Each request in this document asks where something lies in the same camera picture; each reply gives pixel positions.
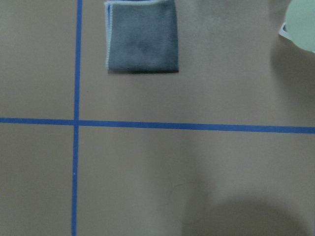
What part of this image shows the folded grey cloth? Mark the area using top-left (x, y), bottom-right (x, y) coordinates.
top-left (104, 0), bottom-right (179, 73)

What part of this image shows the white cup rack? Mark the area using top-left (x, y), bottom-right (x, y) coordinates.
top-left (278, 22), bottom-right (291, 40)

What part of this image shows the green plastic cup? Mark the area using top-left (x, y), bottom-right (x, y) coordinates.
top-left (285, 0), bottom-right (315, 52)

